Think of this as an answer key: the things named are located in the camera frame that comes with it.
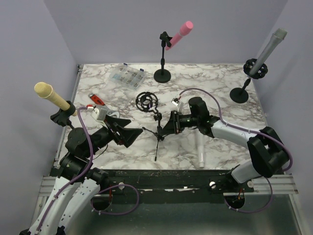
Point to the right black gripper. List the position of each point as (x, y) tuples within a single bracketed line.
[(173, 125)]

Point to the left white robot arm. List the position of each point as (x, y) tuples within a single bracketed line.
[(76, 180)]

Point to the pink microphone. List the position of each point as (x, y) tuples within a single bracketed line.
[(184, 30)]

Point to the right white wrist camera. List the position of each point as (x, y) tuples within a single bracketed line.
[(179, 104)]

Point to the black clip stand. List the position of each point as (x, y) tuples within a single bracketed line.
[(62, 117)]

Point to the red handled adjustable wrench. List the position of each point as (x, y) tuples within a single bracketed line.
[(99, 101)]

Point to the white grey-head microphone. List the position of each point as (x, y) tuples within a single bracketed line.
[(200, 148)]

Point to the black shock mount desk stand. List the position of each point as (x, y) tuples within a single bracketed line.
[(240, 95)]

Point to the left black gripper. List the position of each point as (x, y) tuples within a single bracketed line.
[(128, 135)]

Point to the beige microphone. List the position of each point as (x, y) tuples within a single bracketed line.
[(46, 91)]

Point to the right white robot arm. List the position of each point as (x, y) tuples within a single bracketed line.
[(266, 154)]

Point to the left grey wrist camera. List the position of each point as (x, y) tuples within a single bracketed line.
[(99, 114)]

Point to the black round base stand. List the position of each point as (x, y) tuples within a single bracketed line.
[(162, 75)]

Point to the black front mounting rail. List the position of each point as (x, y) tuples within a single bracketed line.
[(174, 186)]

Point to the clear plastic screw box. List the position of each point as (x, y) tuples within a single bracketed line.
[(127, 76)]

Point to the grey slim microphone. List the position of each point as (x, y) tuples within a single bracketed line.
[(277, 37)]

